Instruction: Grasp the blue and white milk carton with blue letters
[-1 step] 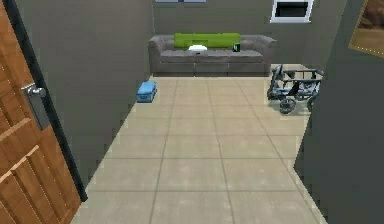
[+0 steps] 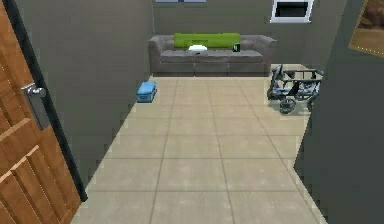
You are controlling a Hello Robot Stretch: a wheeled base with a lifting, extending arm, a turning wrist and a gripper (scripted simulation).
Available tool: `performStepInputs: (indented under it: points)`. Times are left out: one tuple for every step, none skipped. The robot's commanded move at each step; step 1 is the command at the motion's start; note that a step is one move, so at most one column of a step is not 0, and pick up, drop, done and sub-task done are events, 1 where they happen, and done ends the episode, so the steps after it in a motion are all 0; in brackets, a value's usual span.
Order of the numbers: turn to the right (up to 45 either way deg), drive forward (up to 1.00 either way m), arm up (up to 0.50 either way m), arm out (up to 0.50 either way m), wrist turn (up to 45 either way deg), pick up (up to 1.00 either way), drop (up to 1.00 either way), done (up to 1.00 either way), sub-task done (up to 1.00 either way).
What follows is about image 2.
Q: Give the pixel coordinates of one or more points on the small green and black box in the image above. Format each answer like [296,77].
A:
[236,47]

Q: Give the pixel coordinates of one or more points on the grey metal wheeled frame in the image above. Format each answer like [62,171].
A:
[293,88]

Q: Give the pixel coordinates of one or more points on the blue storage box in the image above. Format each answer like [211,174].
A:
[146,92]

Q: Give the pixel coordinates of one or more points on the brown framed wall picture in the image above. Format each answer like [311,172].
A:
[368,26]

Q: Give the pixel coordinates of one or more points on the grey sofa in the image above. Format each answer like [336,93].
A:
[213,60]

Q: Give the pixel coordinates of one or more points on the brown wooden room door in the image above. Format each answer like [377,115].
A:
[23,146]

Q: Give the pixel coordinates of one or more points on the white flat object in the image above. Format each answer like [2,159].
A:
[197,48]

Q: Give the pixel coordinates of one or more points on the green sofa cushion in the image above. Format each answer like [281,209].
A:
[206,40]

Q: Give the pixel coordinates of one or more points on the white framed window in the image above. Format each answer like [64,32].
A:
[292,10]

